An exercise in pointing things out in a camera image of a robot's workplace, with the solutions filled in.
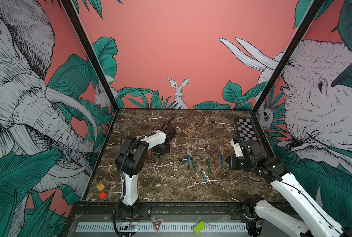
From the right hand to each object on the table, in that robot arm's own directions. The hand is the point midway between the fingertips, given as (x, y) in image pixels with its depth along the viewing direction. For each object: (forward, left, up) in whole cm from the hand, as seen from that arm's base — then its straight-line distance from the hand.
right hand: (225, 157), depth 74 cm
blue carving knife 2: (+12, +18, -18) cm, 28 cm away
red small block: (-14, +65, -17) cm, 69 cm away
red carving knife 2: (+11, +43, -18) cm, 48 cm away
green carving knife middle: (+5, +15, -19) cm, 25 cm away
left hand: (+13, +35, -18) cm, 41 cm away
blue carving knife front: (+5, +12, -18) cm, 22 cm away
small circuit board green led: (-28, +46, -18) cm, 57 cm away
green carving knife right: (+5, +5, -19) cm, 20 cm away
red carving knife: (+11, +45, -19) cm, 51 cm away
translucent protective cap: (+21, +12, -18) cm, 30 cm away
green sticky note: (-28, +14, -17) cm, 36 cm away
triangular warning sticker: (-27, +34, -18) cm, 47 cm away
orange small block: (-10, +67, -16) cm, 70 cm away
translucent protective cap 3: (+21, +7, -18) cm, 29 cm away
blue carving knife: (+9, +39, -18) cm, 44 cm away
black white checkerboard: (+30, -23, -16) cm, 41 cm away
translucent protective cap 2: (+22, +10, -18) cm, 31 cm away
